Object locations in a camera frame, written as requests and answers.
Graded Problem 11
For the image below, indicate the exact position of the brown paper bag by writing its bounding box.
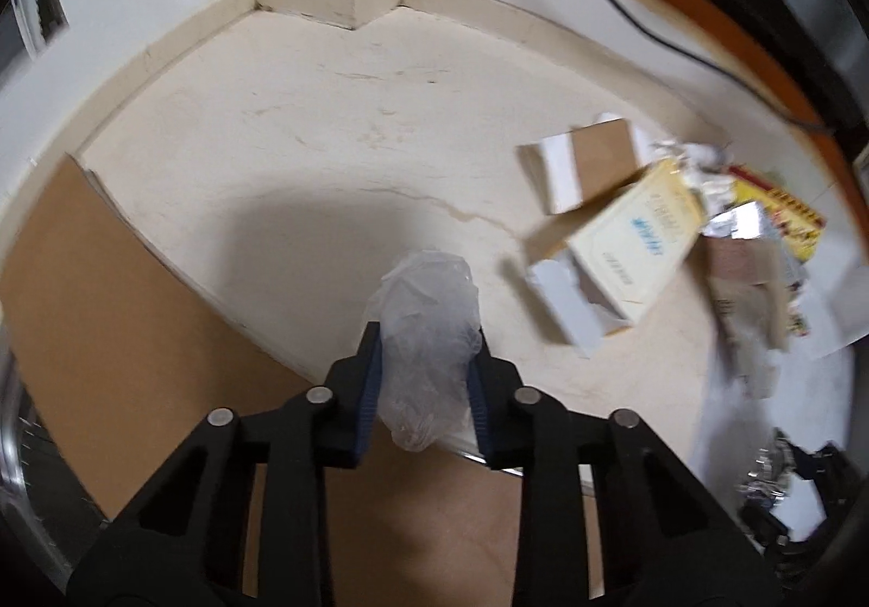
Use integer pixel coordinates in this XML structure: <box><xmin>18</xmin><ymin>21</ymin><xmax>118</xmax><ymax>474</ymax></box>
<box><xmin>706</xmin><ymin>237</ymin><xmax>809</xmax><ymax>397</ymax></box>

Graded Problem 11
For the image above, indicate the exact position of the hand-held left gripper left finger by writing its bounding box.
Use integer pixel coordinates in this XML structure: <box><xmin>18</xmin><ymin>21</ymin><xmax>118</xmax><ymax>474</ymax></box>
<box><xmin>64</xmin><ymin>320</ymin><xmax>385</xmax><ymax>607</ymax></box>

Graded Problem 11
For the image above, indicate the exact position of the silver foil wrapper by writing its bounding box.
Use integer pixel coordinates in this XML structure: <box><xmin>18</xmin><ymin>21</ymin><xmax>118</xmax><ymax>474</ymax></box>
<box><xmin>699</xmin><ymin>200</ymin><xmax>782</xmax><ymax>248</ymax></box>

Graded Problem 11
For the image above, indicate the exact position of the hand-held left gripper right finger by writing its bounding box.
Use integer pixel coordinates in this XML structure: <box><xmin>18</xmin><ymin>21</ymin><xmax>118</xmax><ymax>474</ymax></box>
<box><xmin>465</xmin><ymin>325</ymin><xmax>782</xmax><ymax>607</ymax></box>

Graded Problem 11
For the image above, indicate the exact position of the cream carton box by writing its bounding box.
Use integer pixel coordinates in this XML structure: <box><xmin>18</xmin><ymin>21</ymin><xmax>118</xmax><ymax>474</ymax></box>
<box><xmin>526</xmin><ymin>159</ymin><xmax>710</xmax><ymax>358</ymax></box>

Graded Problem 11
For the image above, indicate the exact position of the clear plastic bag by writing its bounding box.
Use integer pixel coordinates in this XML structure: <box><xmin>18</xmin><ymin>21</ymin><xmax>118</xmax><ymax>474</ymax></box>
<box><xmin>363</xmin><ymin>249</ymin><xmax>483</xmax><ymax>453</ymax></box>

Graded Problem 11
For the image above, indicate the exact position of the white and brown cardboard box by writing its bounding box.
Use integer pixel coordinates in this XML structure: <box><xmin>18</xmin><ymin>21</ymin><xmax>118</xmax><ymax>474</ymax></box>
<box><xmin>516</xmin><ymin>117</ymin><xmax>653</xmax><ymax>216</ymax></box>

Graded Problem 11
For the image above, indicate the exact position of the red and yellow box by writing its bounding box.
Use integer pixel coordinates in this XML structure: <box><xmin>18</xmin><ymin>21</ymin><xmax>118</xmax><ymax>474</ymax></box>
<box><xmin>726</xmin><ymin>165</ymin><xmax>828</xmax><ymax>261</ymax></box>

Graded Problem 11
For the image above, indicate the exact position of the crumpled white plastic wrapper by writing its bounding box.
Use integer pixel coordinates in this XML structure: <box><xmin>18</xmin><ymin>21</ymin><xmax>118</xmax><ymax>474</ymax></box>
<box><xmin>648</xmin><ymin>138</ymin><xmax>738</xmax><ymax>201</ymax></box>

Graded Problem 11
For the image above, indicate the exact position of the brown cardboard sheet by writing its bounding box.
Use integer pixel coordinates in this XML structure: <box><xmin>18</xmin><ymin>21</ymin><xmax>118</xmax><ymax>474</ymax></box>
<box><xmin>0</xmin><ymin>152</ymin><xmax>605</xmax><ymax>607</ymax></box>

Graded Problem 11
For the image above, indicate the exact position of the black cable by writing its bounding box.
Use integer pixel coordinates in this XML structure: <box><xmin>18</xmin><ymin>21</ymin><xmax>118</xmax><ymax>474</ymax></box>
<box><xmin>506</xmin><ymin>0</ymin><xmax>833</xmax><ymax>133</ymax></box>

